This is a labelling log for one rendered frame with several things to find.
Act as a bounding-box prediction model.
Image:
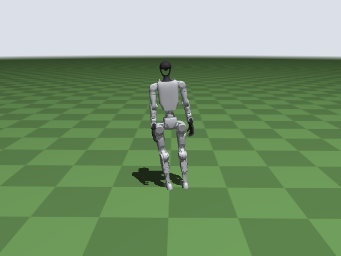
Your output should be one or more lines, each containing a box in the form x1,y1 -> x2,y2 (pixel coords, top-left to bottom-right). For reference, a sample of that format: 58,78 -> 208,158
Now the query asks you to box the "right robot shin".
180,151 -> 188,183

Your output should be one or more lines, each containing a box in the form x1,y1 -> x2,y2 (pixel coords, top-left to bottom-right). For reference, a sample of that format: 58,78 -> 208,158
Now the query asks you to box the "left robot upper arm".
149,83 -> 158,110

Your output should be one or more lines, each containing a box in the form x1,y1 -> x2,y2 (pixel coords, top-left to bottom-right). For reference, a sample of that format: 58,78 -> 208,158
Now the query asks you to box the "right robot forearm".
184,100 -> 193,122

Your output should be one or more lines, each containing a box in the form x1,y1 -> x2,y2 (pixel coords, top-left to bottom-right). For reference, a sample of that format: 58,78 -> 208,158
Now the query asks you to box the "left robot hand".
151,123 -> 158,142

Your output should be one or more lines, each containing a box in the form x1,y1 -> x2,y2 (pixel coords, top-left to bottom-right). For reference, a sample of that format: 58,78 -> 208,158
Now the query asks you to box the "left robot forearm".
149,104 -> 157,127

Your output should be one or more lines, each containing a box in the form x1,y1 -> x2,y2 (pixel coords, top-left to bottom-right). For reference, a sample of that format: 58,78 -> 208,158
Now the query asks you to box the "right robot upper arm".
177,81 -> 189,106

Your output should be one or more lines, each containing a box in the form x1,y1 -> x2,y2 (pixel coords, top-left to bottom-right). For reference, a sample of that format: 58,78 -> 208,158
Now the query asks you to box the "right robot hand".
187,118 -> 194,137

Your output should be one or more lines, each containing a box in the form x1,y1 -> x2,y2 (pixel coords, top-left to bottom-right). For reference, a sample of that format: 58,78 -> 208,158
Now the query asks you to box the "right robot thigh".
176,121 -> 186,160

